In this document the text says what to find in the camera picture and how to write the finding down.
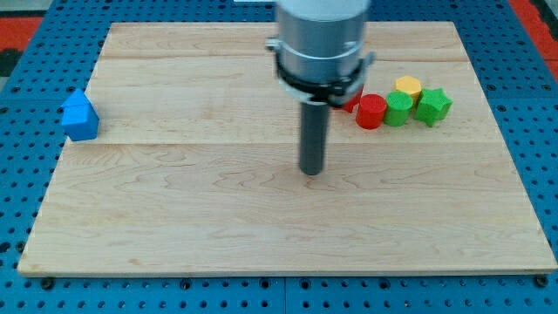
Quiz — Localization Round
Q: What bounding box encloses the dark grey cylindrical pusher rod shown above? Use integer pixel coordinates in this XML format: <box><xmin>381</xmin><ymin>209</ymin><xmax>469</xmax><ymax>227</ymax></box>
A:
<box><xmin>299</xmin><ymin>103</ymin><xmax>330</xmax><ymax>175</ymax></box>

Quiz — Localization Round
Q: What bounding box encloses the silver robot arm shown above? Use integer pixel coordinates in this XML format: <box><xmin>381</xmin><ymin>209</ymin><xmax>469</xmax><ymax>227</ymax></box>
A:
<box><xmin>266</xmin><ymin>0</ymin><xmax>374</xmax><ymax>175</ymax></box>

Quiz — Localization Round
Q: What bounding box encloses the red block behind arm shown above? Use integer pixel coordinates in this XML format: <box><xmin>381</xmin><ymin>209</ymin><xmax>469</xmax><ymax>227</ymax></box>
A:
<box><xmin>342</xmin><ymin>85</ymin><xmax>364</xmax><ymax>113</ymax></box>

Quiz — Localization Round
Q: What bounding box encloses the wooden board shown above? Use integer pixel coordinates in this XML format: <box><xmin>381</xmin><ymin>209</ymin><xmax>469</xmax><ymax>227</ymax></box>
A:
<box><xmin>18</xmin><ymin>22</ymin><xmax>557</xmax><ymax>277</ymax></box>

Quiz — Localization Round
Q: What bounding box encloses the red cylinder block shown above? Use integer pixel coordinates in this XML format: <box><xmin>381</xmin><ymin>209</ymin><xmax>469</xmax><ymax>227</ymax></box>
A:
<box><xmin>356</xmin><ymin>94</ymin><xmax>387</xmax><ymax>129</ymax></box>

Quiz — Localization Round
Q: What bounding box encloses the green cylinder block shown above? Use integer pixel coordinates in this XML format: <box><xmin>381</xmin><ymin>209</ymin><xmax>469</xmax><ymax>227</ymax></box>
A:
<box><xmin>384</xmin><ymin>91</ymin><xmax>413</xmax><ymax>126</ymax></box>

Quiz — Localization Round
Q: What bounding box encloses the yellow hexagon block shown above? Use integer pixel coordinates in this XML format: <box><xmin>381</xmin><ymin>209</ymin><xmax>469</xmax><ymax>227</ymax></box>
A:
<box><xmin>394</xmin><ymin>76</ymin><xmax>422</xmax><ymax>104</ymax></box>

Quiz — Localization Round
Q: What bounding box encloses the green star block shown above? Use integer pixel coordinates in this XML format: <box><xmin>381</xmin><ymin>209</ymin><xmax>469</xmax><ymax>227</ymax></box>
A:
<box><xmin>413</xmin><ymin>88</ymin><xmax>453</xmax><ymax>127</ymax></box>

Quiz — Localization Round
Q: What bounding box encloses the blue house-shaped block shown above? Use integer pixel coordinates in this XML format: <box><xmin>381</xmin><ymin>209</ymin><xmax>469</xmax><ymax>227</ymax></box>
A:
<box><xmin>61</xmin><ymin>90</ymin><xmax>99</xmax><ymax>141</ymax></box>

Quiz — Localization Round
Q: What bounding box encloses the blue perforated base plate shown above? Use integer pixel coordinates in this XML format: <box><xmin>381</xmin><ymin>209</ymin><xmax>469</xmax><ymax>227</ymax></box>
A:
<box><xmin>1</xmin><ymin>0</ymin><xmax>557</xmax><ymax>313</ymax></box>

